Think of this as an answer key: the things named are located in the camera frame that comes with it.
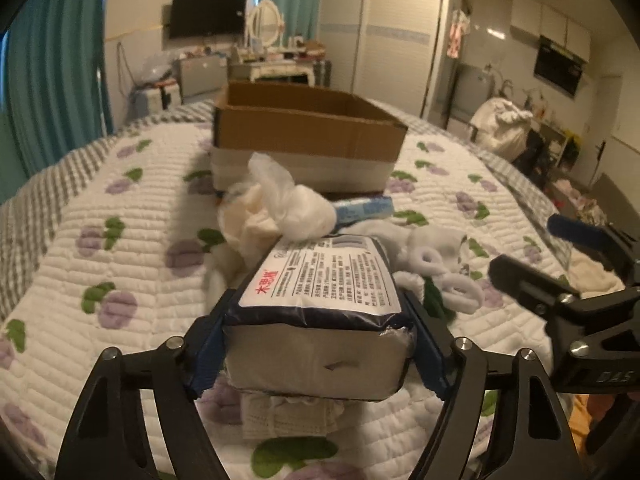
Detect white socks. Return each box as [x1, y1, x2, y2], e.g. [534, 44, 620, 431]
[341, 220, 484, 314]

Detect blue tissue pack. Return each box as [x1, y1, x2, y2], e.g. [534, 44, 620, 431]
[332, 195, 395, 226]

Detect dark blue wet wipes pack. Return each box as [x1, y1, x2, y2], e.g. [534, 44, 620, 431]
[224, 234, 413, 402]

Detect white plastic bag bundle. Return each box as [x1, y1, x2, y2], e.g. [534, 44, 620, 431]
[218, 153, 336, 266]

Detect person's right hand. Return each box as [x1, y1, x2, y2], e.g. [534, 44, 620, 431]
[568, 394, 615, 455]

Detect white laundry bag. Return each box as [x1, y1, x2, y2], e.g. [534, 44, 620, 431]
[470, 98, 533, 162]

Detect white waffle cloth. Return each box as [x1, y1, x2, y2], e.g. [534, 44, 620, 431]
[241, 392, 345, 440]

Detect black range hood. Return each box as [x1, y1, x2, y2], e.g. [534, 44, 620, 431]
[534, 36, 587, 98]

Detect white floral quilt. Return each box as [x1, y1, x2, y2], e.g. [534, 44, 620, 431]
[1, 115, 590, 479]

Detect grey checked bed sheet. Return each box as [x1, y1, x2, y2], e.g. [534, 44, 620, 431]
[1, 100, 214, 318]

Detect brown cardboard box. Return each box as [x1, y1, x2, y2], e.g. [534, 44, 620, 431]
[210, 80, 408, 195]

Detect white sliding wardrobe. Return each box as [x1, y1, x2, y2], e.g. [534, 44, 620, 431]
[317, 0, 451, 118]

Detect white dressing table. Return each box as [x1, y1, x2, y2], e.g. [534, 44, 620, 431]
[228, 49, 316, 87]

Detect teal window curtain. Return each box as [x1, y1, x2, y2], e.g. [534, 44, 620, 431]
[1, 0, 115, 200]

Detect grey mini fridge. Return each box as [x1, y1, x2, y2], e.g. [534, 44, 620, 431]
[178, 55, 228, 103]

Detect white vanity mirror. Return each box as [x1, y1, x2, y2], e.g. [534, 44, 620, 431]
[246, 0, 285, 49]

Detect white kitchen wall cabinets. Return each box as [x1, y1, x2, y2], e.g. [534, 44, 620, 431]
[510, 0, 591, 63]

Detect black wall television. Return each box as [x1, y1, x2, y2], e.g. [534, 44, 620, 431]
[168, 0, 246, 39]

